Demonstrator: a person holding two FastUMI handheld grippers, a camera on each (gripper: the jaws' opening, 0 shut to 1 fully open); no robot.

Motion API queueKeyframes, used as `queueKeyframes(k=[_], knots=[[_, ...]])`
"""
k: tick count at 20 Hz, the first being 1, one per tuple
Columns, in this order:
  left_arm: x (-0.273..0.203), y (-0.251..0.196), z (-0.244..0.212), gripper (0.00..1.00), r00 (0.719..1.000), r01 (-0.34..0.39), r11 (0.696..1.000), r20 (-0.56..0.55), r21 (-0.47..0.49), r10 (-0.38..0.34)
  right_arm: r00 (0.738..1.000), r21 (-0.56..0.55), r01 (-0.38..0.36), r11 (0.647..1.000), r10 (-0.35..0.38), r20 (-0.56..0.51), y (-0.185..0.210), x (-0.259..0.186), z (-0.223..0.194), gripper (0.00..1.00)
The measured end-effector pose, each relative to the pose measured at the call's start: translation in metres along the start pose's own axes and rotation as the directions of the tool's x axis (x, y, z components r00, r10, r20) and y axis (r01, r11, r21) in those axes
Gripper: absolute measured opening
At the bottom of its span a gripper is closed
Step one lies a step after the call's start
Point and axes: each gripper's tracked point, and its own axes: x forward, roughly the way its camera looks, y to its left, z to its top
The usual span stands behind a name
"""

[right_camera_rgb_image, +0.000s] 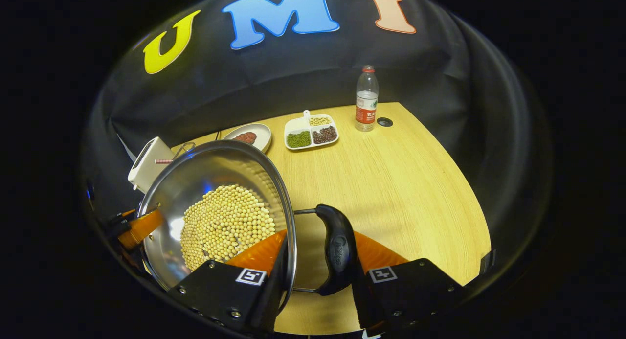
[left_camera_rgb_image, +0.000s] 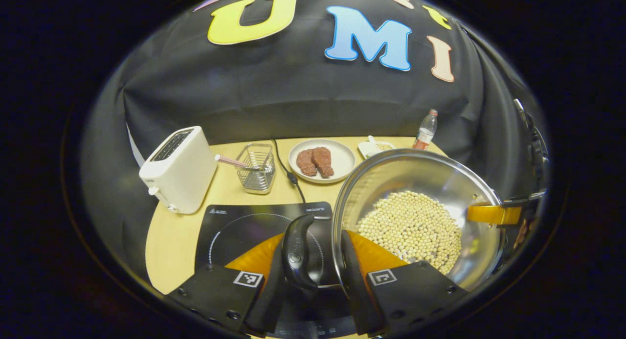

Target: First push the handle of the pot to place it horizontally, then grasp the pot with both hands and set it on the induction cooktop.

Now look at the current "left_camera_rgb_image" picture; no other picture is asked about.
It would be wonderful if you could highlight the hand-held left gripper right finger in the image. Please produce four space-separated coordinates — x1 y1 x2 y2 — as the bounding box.
340 230 470 337

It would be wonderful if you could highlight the black induction cooktop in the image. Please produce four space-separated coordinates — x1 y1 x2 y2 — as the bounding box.
195 201 358 339

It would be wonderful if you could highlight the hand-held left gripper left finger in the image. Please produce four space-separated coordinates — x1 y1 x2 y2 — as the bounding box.
166 231 287 337

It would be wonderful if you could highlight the stainless steel pot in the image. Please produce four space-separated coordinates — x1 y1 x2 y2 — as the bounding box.
281 148 507 305

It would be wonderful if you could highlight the red meat piece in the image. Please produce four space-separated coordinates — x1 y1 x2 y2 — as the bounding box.
312 147 335 178
296 149 317 177

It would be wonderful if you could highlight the heap of soybeans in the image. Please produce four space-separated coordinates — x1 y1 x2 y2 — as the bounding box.
356 190 463 275

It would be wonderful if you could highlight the pink striped stick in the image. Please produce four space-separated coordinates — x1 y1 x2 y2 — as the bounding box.
215 154 260 171

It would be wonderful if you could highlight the wire mesh basket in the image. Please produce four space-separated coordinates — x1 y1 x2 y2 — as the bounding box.
235 142 276 195

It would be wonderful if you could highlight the white divided dish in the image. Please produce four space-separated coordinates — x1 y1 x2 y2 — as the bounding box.
358 136 396 159

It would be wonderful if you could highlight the white toaster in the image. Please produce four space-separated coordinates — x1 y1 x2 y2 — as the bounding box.
139 126 218 215

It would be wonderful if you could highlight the clear plastic water bottle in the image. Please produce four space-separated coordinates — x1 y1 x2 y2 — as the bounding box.
412 109 439 150

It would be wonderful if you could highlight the black power cable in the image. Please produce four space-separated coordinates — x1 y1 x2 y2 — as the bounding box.
271 138 307 203

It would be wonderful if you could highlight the white oval plate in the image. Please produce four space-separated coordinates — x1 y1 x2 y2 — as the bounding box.
288 138 357 184

